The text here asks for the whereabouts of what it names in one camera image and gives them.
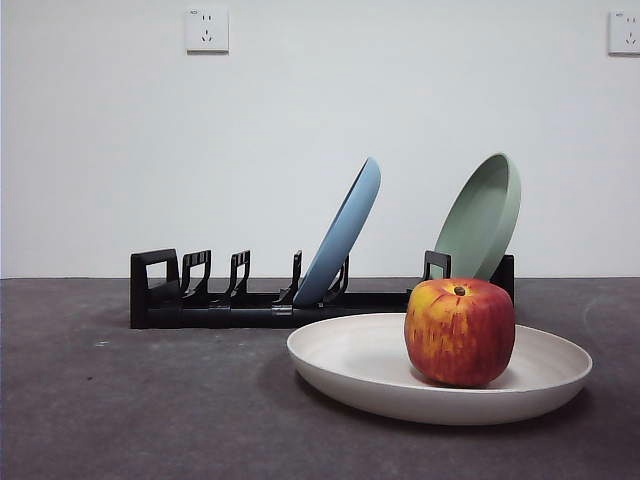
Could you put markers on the red yellow apple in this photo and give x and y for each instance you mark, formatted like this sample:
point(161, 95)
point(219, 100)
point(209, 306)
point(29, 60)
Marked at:
point(460, 335)

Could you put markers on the cream round plate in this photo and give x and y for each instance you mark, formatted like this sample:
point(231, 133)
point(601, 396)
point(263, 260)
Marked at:
point(360, 360)

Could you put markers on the green round plate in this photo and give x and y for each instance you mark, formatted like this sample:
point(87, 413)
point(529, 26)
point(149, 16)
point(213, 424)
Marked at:
point(480, 225)

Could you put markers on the blue round plate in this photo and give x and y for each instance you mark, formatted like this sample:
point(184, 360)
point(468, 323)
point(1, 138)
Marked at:
point(345, 230)

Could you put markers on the white wall socket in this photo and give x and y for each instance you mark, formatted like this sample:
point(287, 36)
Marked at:
point(625, 32)
point(207, 30)

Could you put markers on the black plate rack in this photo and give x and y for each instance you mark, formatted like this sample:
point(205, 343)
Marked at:
point(210, 316)

